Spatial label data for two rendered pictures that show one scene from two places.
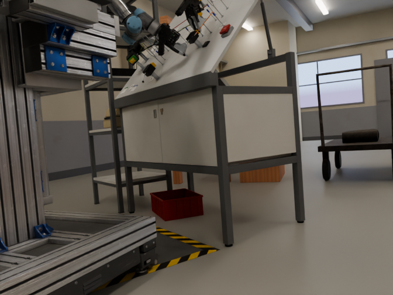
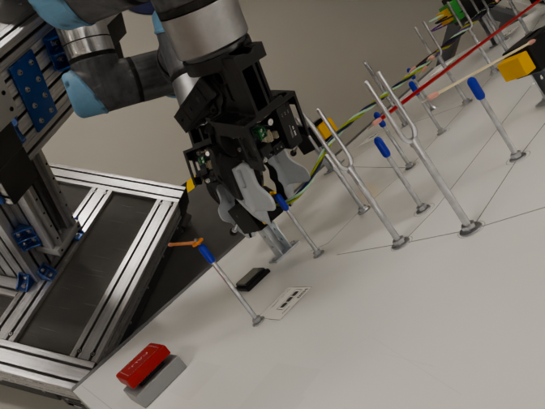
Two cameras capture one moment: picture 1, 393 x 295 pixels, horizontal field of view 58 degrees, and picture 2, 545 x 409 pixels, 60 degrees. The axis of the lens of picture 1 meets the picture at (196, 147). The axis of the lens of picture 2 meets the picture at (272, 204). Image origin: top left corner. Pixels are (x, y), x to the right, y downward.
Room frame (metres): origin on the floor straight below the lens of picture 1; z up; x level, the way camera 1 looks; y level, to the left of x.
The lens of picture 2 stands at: (1.94, -0.43, 1.58)
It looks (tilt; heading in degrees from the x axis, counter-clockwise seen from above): 48 degrees down; 75
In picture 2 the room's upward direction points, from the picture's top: straight up
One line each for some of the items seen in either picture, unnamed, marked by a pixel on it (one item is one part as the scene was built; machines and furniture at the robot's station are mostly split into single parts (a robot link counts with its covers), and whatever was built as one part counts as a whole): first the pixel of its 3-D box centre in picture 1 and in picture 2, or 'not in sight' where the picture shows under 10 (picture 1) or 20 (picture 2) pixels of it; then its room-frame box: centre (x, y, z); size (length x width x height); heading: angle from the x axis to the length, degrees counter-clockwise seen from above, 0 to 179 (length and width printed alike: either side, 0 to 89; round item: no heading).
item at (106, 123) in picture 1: (124, 115); not in sight; (2.97, 0.58, 0.76); 0.30 x 0.21 x 0.20; 129
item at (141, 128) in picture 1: (141, 133); not in sight; (2.45, 0.37, 0.60); 0.55 x 0.02 x 0.39; 35
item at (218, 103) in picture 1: (200, 158); not in sight; (2.39, -0.03, 0.40); 1.18 x 0.60 x 0.80; 35
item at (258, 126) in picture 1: (199, 129); not in sight; (2.40, -0.03, 0.60); 1.17 x 0.58 x 0.40; 35
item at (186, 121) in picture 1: (185, 129); not in sight; (2.00, 0.06, 0.60); 0.55 x 0.03 x 0.39; 35
